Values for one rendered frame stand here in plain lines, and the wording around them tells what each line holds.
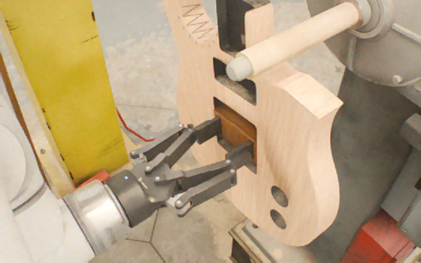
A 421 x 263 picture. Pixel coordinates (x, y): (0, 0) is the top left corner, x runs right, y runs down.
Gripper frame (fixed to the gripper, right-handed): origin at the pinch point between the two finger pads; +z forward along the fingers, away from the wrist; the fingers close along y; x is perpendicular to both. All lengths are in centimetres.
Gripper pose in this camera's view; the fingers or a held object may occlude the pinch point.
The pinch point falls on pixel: (232, 137)
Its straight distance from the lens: 64.3
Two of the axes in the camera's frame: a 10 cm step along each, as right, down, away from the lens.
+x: -0.9, -7.5, -6.6
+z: 7.9, -4.5, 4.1
